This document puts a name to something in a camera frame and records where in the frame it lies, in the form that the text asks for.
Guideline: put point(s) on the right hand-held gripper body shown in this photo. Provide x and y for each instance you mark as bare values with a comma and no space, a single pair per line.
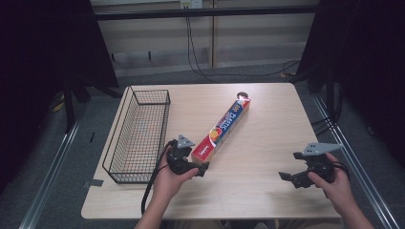
318,165

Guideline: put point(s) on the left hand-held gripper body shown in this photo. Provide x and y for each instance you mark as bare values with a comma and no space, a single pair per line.
178,159

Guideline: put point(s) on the long plastic wrap box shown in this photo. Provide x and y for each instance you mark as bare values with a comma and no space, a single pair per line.
223,127

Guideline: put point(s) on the person's left hand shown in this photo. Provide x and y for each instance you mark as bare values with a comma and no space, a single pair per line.
167,184

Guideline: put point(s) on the person's right hand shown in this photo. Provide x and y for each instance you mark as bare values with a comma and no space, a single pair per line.
340,191

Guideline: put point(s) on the dark round disc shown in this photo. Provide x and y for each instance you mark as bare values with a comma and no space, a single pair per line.
242,94

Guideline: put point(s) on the grey tape strip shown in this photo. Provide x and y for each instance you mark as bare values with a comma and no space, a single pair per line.
95,183

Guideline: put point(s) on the black curtain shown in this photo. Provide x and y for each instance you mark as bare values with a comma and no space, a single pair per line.
41,63
366,63

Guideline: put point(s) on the black metal stand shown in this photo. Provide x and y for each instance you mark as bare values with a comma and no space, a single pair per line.
68,108

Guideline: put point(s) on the black horizontal bar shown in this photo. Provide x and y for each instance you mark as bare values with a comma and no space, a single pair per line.
203,12

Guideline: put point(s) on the metal floor rail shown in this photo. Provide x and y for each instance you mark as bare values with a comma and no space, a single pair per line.
47,181
359,171

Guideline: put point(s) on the white wall socket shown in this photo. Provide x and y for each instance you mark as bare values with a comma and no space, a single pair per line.
191,4

